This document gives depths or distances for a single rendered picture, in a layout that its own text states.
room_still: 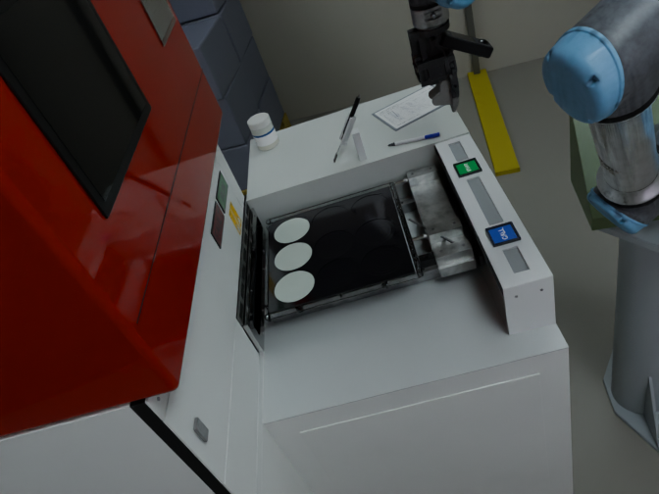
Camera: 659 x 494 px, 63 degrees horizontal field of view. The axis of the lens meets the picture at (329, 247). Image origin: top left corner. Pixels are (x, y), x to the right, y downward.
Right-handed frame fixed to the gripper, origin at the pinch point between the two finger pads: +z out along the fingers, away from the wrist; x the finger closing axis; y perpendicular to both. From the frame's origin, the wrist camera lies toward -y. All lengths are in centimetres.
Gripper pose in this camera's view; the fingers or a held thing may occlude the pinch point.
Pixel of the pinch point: (455, 105)
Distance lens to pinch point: 132.4
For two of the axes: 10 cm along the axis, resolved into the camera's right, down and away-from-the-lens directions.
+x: 0.8, 6.3, -7.7
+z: 3.0, 7.2, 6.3
